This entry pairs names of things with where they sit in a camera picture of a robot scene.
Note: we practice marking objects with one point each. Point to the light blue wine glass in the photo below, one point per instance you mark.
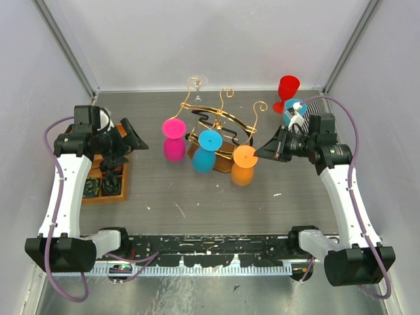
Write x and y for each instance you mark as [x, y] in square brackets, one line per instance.
[294, 112]

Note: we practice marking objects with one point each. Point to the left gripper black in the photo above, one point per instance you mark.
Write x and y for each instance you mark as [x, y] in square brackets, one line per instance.
[117, 157]

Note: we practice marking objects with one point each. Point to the rolled green patterned tie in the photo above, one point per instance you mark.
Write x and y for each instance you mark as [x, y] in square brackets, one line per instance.
[91, 188]

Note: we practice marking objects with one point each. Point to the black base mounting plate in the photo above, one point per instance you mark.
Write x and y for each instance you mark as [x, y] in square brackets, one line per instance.
[259, 250]

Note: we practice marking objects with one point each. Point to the blue wine glass front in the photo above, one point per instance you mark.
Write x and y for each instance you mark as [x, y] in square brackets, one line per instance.
[204, 157]

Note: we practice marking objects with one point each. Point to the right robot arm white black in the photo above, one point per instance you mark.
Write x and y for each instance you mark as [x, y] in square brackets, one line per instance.
[359, 257]

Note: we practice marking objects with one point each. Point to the aluminium front rail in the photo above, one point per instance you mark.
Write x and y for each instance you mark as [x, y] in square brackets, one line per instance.
[66, 254]

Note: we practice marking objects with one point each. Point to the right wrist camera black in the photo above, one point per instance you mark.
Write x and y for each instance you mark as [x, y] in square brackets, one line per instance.
[323, 126]

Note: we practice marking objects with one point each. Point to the wooden compartment tray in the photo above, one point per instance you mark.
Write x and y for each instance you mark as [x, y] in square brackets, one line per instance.
[121, 171]

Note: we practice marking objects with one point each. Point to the red wine glass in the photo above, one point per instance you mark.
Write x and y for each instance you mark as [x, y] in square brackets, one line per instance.
[287, 88]

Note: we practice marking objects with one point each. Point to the orange wine glass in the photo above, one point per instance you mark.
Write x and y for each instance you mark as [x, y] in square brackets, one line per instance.
[243, 169]

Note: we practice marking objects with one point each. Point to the rolled dark floral tie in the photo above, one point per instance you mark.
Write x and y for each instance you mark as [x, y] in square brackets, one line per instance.
[111, 185]

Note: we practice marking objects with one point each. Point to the clear wine glass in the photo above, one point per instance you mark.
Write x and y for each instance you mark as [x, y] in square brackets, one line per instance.
[195, 84]

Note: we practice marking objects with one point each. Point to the pink wine glass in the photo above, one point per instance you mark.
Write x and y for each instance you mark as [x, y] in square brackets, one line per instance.
[174, 148]

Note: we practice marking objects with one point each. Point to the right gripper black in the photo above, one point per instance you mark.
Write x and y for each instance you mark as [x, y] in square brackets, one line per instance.
[275, 147]

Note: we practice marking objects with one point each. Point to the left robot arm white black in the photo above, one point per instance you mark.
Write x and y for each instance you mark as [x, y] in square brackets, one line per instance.
[72, 163]

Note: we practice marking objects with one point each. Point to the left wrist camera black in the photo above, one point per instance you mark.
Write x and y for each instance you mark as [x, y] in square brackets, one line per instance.
[85, 116]

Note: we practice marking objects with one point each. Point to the striped black white cloth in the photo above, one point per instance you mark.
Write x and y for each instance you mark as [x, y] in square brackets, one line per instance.
[314, 108]

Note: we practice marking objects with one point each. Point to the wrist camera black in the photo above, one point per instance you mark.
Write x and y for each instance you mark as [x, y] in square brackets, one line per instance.
[85, 116]
[323, 126]

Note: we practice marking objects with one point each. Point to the gold wire wine glass rack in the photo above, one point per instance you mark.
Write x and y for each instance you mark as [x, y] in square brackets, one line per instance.
[234, 132]

